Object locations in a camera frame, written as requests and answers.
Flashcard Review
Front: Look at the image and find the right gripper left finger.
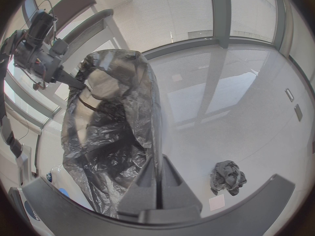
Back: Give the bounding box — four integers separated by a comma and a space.
118, 156, 158, 217

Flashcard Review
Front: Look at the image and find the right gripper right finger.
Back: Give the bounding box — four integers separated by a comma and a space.
161, 155, 203, 213

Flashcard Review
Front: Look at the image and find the black plastic bag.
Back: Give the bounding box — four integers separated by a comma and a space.
61, 49, 163, 218

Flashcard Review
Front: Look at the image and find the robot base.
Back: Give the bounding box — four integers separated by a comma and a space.
8, 165, 74, 231

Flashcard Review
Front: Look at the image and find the crumpled black plastic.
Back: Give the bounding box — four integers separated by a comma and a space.
210, 160, 247, 196

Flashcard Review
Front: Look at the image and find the grey padded chair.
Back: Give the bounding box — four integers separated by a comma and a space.
23, 0, 128, 56

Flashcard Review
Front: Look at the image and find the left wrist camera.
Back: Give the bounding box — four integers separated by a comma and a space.
50, 38, 69, 59

